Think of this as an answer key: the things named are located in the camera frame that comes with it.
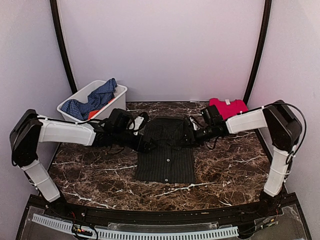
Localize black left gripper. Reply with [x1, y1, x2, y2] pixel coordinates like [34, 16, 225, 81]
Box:
[113, 129, 158, 155]

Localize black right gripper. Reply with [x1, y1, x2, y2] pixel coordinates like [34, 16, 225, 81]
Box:
[176, 123, 215, 148]

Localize black striped garment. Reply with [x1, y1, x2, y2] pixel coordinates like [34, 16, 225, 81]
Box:
[134, 117, 196, 184]

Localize red t-shirt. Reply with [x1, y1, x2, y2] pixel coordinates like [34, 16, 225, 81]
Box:
[209, 98, 248, 120]

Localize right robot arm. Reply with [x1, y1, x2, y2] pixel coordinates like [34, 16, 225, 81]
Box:
[179, 100, 307, 197]

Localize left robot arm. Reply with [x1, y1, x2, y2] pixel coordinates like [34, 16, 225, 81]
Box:
[9, 108, 157, 218]

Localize orange red garment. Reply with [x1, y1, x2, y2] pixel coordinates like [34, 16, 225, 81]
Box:
[88, 98, 115, 120]

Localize blue checkered garment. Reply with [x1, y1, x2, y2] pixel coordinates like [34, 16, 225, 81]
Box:
[60, 78, 118, 121]

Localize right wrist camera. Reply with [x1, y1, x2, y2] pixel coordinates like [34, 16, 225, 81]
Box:
[200, 105, 224, 126]

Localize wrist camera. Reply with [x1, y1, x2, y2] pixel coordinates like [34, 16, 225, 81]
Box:
[200, 105, 224, 126]
[105, 108, 150, 135]

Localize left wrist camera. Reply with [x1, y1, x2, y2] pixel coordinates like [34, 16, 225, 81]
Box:
[105, 108, 150, 135]

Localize black front rail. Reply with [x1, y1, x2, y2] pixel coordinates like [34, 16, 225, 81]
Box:
[27, 193, 298, 226]

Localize white slotted cable duct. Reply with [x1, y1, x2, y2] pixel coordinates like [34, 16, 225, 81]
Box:
[32, 213, 239, 240]

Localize black frame post right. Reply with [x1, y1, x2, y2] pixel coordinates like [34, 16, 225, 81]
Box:
[243, 0, 272, 105]

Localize black frame post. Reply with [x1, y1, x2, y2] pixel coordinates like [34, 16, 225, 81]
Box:
[243, 0, 272, 105]
[49, 0, 78, 94]

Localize black frame post left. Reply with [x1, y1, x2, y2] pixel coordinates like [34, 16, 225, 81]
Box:
[49, 0, 78, 94]

